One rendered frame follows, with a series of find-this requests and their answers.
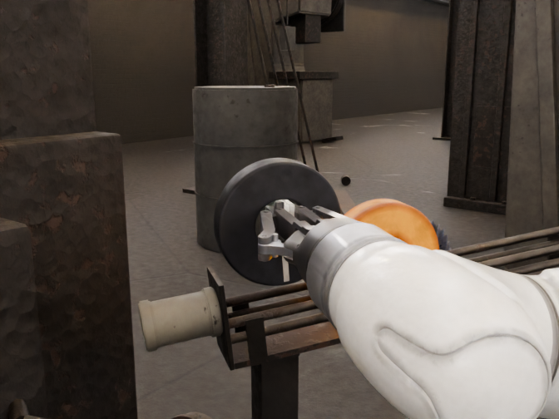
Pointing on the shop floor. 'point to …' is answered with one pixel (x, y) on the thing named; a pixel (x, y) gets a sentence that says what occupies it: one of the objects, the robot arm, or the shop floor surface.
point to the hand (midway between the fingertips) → (279, 209)
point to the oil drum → (237, 140)
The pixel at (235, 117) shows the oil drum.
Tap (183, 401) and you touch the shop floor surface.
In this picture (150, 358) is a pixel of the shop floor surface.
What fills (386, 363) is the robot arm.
